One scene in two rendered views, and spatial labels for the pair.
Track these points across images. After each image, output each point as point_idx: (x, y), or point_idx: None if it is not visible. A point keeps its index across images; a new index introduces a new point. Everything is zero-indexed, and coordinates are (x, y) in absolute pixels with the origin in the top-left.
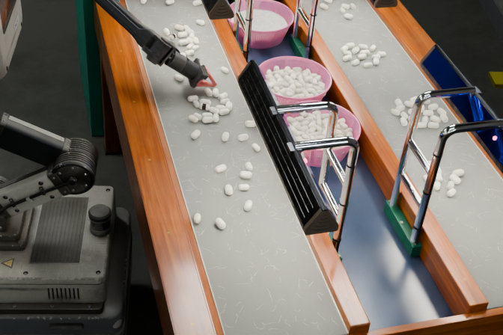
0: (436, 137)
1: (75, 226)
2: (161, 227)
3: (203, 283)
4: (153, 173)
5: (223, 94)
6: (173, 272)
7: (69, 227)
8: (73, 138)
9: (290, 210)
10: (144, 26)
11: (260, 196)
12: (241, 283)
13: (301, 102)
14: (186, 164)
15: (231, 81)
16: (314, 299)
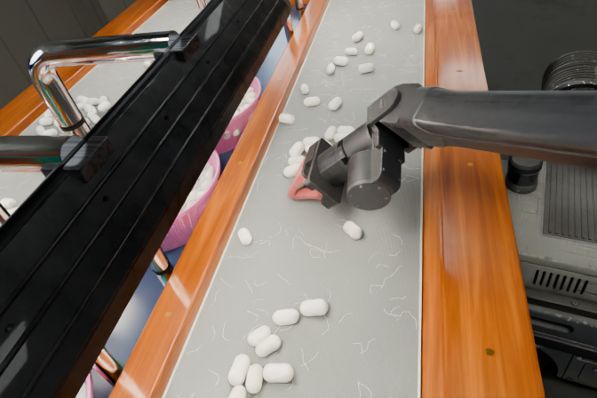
0: (98, 92)
1: (560, 192)
2: (460, 14)
3: None
4: (457, 56)
5: (292, 165)
6: None
7: (569, 190)
8: (591, 78)
9: (317, 38)
10: (442, 90)
11: (337, 49)
12: None
13: None
14: (407, 80)
15: (250, 213)
16: None
